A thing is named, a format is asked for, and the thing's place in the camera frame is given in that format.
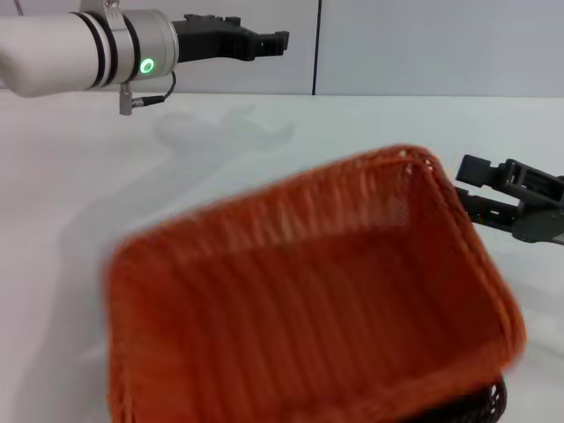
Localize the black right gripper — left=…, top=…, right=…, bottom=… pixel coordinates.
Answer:
left=453, top=153, right=564, bottom=246

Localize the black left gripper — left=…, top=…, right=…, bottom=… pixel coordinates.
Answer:
left=171, top=13, right=291, bottom=63

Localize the orange woven basket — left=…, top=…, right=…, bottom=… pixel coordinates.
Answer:
left=105, top=143, right=528, bottom=423

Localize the dark brown woven basket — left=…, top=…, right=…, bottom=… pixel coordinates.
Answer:
left=435, top=373, right=509, bottom=423

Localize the black cable with metal plug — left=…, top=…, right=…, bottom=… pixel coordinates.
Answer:
left=118, top=70, right=178, bottom=116

